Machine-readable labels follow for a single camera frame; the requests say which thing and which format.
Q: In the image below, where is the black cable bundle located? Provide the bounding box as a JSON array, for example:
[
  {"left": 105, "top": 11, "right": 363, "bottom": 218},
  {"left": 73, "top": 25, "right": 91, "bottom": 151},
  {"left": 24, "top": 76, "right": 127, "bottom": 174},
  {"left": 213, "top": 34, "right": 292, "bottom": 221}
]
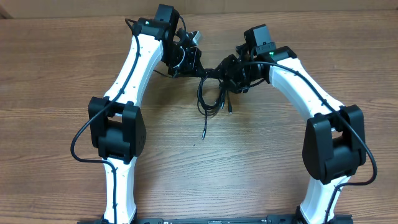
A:
[{"left": 196, "top": 71, "right": 233, "bottom": 141}]

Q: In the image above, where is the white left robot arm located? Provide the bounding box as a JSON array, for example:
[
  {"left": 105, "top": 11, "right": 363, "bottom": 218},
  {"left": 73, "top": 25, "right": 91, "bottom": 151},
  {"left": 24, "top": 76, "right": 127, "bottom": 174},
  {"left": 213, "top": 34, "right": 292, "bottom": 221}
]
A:
[{"left": 88, "top": 4, "right": 204, "bottom": 223}]

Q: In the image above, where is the brown cardboard wall panel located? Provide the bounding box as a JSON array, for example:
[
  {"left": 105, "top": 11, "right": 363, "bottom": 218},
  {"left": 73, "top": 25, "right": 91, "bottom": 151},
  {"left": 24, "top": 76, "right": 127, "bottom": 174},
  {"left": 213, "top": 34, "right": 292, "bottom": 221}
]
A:
[{"left": 1, "top": 0, "right": 397, "bottom": 19}]

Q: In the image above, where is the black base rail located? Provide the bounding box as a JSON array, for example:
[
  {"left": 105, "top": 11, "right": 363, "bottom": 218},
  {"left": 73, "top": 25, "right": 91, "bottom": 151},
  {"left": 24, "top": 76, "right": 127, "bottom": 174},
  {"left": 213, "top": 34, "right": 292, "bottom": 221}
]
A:
[{"left": 77, "top": 215, "right": 354, "bottom": 224}]

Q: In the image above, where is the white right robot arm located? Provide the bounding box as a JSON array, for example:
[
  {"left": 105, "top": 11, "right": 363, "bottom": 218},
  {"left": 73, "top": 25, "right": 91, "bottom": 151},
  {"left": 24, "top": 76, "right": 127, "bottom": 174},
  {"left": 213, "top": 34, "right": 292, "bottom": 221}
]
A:
[{"left": 206, "top": 43, "right": 367, "bottom": 223}]

